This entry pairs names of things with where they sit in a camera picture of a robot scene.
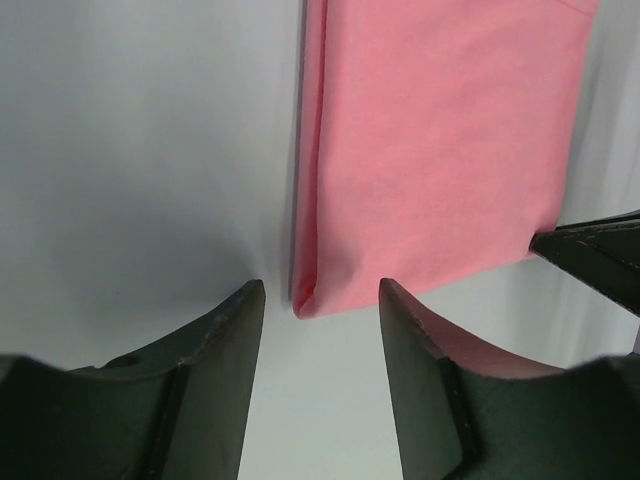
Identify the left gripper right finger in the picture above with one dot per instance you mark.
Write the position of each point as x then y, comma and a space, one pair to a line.
467, 409

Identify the pink t shirt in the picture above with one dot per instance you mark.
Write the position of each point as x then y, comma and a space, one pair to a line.
434, 140

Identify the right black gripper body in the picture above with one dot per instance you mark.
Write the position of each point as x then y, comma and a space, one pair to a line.
603, 254

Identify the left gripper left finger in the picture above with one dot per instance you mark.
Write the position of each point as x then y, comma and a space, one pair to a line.
176, 408

